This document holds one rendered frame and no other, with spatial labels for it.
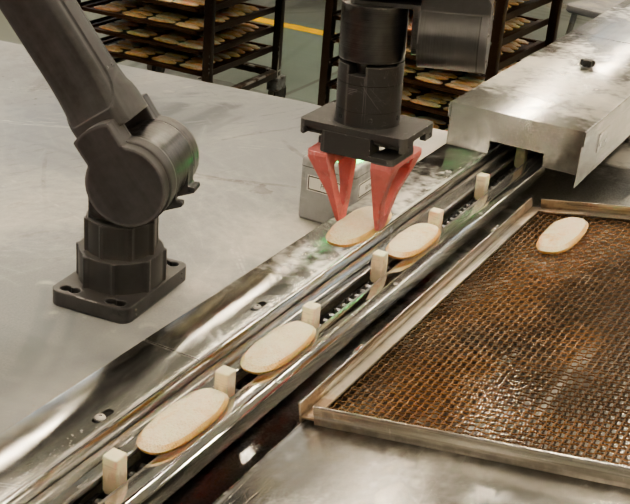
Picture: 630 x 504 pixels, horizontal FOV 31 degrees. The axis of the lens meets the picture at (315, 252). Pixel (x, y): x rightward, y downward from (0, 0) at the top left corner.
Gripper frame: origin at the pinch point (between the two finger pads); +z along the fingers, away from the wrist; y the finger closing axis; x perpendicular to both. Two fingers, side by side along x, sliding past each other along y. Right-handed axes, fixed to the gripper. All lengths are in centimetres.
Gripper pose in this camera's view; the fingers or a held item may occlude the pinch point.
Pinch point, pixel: (360, 215)
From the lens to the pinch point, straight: 103.4
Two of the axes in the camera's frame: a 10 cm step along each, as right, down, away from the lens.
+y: -8.8, -2.3, 4.2
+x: -4.8, 3.4, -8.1
